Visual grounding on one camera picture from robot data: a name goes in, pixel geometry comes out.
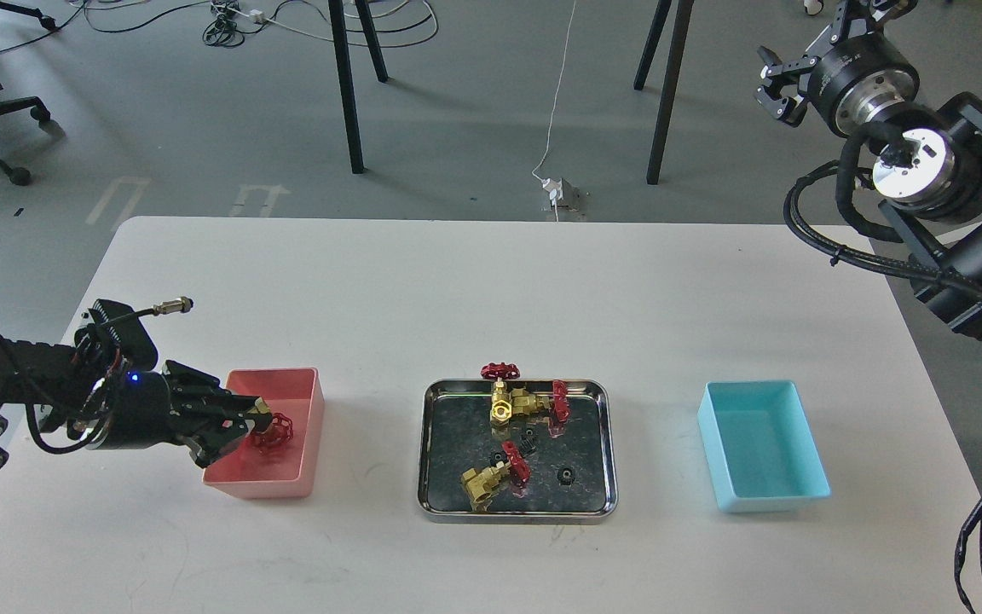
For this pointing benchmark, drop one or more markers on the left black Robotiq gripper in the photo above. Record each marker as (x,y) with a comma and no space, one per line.
(180,405)

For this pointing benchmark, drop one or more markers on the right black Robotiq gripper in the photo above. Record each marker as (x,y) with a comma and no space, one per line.
(850,74)

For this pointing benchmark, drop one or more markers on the brass valve red handwheel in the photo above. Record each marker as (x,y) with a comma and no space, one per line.
(501,409)
(274,438)
(481,485)
(556,404)

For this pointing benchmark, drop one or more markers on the black gear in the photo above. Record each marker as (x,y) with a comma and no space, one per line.
(528,441)
(565,475)
(496,460)

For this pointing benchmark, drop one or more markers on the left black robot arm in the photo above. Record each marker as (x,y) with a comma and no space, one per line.
(102,391)

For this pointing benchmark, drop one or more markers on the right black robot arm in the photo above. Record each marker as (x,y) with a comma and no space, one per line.
(906,173)

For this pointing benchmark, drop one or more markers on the pink plastic box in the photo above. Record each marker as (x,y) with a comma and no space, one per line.
(280,462)

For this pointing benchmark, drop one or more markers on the brass valve red handwheel bottom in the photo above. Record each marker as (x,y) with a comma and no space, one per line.
(481,485)

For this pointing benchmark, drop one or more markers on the brass valve upright red handwheel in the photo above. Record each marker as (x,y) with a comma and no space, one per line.
(501,409)

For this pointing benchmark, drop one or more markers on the blue plastic box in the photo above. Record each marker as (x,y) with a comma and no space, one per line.
(760,450)

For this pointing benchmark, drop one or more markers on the black table leg right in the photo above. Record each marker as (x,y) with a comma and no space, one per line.
(681,11)

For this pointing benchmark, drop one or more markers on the black table leg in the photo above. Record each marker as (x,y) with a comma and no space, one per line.
(340,44)
(681,11)

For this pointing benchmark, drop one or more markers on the steel metal tray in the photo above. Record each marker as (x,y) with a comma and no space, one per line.
(500,450)

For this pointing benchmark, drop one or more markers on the white power adapter on floor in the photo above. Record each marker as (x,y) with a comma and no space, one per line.
(562,195)

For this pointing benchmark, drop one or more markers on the black table leg left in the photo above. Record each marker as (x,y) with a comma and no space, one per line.
(340,44)

